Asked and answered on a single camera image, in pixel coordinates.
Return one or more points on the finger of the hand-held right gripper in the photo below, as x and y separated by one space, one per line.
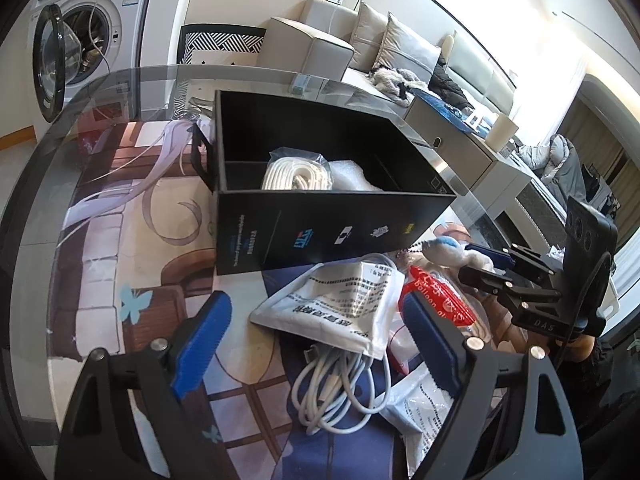
485 280
492 256

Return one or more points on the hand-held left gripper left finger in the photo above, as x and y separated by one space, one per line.
202 340

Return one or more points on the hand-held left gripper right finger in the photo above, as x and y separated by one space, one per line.
430 340

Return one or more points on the red and white packet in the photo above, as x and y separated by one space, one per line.
440 300

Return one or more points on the blue and white plush toy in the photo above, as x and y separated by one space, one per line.
445 250

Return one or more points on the white printed plastic bag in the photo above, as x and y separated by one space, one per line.
340 305
420 405

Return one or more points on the black cardboard box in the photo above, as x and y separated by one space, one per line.
300 230

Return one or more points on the person's right forearm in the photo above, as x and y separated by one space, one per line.
590 380

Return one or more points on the grey puffer jacket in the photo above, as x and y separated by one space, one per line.
560 160

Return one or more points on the grey side cabinet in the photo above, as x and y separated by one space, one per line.
450 145

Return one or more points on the printed table mat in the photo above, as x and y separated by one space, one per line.
125 240

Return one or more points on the blue flat package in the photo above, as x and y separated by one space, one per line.
442 105

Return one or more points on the bubble wrap sheet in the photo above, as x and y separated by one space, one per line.
350 175

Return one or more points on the black jacket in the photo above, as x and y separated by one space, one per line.
447 87

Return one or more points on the grey furry throw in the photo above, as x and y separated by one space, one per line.
390 80

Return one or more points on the grey sofa pillow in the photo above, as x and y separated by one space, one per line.
367 30
405 50

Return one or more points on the beige sofa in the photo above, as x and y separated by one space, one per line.
310 45

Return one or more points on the chair with patterned back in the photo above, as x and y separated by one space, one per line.
220 42

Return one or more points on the white washing machine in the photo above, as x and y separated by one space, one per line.
115 20

